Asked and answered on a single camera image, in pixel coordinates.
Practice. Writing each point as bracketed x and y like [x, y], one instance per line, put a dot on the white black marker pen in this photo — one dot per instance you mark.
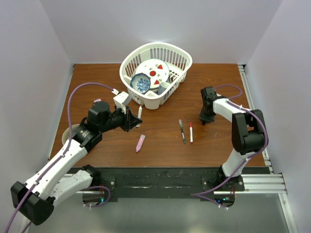
[139, 114]

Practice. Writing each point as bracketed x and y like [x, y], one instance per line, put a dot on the beige ceramic bowl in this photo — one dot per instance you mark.
[66, 134]

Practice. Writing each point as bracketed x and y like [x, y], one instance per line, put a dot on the white red marker pen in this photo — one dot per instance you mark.
[191, 133]

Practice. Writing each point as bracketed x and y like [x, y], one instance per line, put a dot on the pink highlighter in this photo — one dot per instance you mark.
[140, 143]

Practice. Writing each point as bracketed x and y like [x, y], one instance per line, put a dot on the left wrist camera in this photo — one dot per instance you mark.
[121, 100]

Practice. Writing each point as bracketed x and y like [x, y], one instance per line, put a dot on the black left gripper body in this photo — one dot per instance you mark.
[121, 119]

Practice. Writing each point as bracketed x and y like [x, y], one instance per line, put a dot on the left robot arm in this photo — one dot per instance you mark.
[38, 196]

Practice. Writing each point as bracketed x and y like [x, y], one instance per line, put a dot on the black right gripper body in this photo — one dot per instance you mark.
[205, 114]

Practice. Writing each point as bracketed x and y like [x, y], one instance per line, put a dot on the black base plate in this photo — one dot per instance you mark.
[162, 182]

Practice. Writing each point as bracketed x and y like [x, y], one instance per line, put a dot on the aluminium frame rail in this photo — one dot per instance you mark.
[272, 184]

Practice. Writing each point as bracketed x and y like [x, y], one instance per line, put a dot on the blue white patterned bowl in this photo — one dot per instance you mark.
[141, 83]

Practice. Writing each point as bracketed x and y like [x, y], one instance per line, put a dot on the green fineliner pen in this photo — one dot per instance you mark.
[182, 131]

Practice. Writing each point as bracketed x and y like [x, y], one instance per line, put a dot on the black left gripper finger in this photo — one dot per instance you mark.
[132, 122]
[132, 112]

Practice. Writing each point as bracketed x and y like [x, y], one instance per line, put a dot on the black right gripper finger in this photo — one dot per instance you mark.
[210, 119]
[202, 121]

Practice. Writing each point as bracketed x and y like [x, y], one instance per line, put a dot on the white plate red decorations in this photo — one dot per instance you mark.
[156, 69]

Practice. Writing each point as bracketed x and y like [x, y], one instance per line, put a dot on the white mug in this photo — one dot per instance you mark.
[162, 87]

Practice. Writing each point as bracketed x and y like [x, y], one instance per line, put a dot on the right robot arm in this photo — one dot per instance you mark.
[248, 133]

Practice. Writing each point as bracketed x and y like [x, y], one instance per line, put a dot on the white plastic dish basket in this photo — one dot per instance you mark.
[178, 61]

